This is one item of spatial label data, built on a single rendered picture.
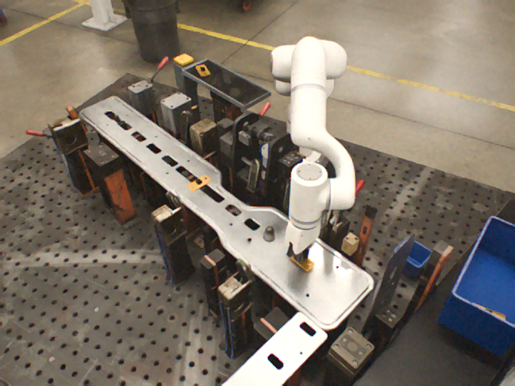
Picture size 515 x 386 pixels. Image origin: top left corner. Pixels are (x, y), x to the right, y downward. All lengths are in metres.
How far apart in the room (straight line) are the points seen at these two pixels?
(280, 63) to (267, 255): 0.56
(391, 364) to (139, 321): 0.84
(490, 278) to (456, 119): 2.57
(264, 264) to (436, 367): 0.51
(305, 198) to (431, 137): 2.59
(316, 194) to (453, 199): 1.09
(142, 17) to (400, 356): 3.62
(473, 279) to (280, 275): 0.52
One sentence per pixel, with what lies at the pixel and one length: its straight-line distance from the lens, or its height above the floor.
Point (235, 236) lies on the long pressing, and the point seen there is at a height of 1.00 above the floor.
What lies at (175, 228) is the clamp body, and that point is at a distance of 1.42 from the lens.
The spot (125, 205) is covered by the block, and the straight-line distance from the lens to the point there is 1.79.
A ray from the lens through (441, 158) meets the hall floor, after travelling 3.37.
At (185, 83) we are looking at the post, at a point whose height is 1.07.
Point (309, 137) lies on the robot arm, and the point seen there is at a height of 1.39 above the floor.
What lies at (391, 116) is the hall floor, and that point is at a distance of 3.68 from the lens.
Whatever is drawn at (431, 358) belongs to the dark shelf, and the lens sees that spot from 1.17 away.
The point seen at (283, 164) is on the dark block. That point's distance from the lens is 1.39.
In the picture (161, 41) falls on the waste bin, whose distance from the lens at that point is 4.29.
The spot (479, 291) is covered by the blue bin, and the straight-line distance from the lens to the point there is 1.31.
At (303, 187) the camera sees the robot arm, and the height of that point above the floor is 1.34.
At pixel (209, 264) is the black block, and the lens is 1.29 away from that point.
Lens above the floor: 2.03
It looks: 45 degrees down
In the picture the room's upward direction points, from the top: 1 degrees counter-clockwise
